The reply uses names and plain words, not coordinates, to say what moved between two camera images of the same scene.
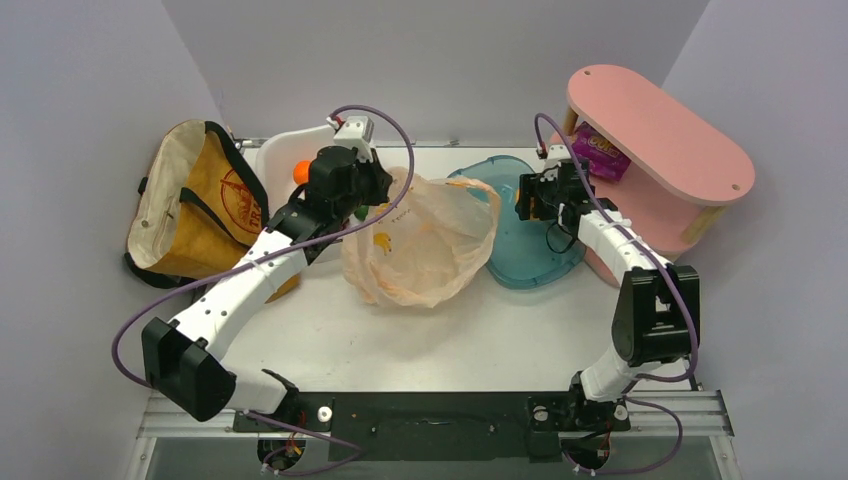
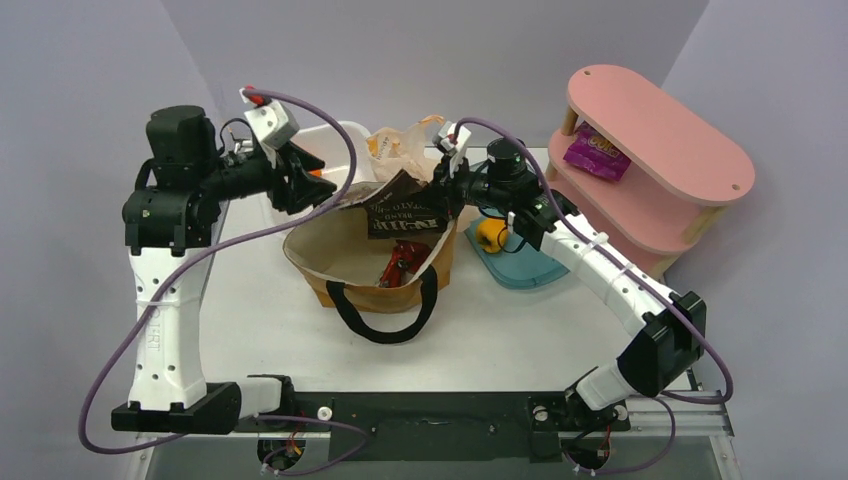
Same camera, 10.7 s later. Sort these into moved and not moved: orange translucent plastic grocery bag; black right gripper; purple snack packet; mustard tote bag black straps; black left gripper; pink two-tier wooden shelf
Moved: mustard tote bag black straps; orange translucent plastic grocery bag; black right gripper; black left gripper
Not moved: purple snack packet; pink two-tier wooden shelf
